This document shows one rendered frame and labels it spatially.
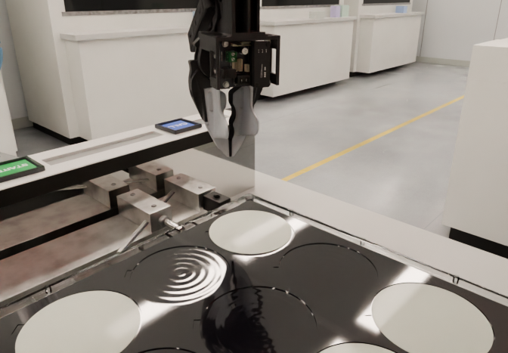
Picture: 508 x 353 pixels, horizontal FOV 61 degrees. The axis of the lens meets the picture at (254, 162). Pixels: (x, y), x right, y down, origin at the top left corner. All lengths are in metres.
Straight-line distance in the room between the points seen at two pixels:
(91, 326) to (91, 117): 3.22
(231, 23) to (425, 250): 0.43
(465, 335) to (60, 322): 0.35
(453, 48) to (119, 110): 6.37
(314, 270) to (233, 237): 0.11
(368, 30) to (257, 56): 6.29
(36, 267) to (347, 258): 0.35
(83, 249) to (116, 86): 3.13
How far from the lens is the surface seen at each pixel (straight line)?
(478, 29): 8.48
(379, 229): 0.72
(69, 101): 3.74
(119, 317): 0.43
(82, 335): 0.42
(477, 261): 0.69
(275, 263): 0.47
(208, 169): 0.74
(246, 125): 0.52
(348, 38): 6.13
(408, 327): 0.42
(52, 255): 0.57
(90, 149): 0.67
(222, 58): 0.46
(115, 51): 3.63
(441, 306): 0.45
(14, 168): 0.62
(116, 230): 0.60
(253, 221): 0.55
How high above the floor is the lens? 1.17
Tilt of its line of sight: 21 degrees down
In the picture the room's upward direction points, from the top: straight up
